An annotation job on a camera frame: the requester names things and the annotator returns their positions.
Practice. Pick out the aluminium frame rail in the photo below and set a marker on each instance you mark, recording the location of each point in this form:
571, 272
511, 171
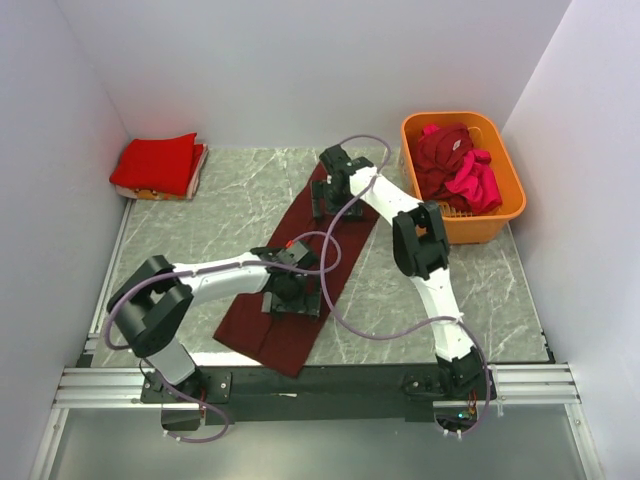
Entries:
120, 388

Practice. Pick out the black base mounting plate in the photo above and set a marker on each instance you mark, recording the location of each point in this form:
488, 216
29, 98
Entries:
412, 392

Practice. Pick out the crumpled maroon shirt in basket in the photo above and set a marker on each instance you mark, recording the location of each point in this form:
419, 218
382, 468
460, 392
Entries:
438, 156

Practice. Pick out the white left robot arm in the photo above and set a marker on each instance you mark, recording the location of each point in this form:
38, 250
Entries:
150, 306

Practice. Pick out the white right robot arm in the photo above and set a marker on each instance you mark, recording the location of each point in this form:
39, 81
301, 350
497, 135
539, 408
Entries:
420, 250

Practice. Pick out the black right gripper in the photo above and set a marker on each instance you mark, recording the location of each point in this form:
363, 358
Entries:
337, 206

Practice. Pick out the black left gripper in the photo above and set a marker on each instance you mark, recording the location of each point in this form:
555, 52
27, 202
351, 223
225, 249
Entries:
291, 305

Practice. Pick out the crumpled pink shirt in basket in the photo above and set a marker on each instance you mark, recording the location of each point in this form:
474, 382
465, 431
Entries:
474, 185

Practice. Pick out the folded red t shirt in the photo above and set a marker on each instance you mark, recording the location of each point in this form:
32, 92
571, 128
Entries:
161, 165

